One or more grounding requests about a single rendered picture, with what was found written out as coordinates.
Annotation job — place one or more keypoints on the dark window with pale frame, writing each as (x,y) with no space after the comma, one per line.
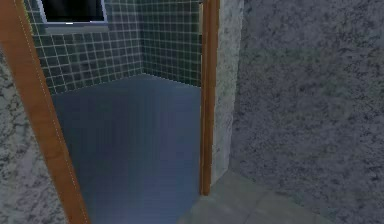
(73,10)

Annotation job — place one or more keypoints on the brown wooden door frame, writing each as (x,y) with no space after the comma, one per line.
(209,100)

